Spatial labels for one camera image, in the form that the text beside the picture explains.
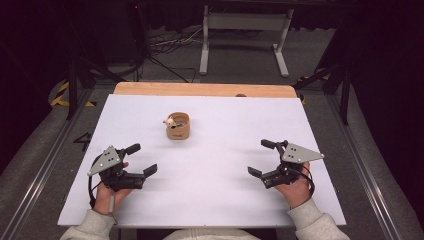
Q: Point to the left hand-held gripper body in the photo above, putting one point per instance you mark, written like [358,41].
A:
[125,180]

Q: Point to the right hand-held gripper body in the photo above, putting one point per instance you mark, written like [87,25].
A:
[283,175]

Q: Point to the tan bag-shaped holder with bear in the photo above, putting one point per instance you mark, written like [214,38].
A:
[178,132]

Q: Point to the person's right hand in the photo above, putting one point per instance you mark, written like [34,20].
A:
[296,191]

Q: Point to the person's left hand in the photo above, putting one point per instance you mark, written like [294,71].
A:
[106,196]

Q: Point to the white table mat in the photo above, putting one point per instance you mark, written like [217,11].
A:
[206,186]

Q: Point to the black tripod stand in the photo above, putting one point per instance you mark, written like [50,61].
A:
[75,86]
[343,90]

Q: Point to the yellow black floor tape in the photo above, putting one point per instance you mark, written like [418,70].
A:
[61,98]

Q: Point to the grey metal stand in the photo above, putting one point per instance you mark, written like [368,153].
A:
[246,20]

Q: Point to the aluminium floor rail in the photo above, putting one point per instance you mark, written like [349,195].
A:
[363,166]
[43,166]

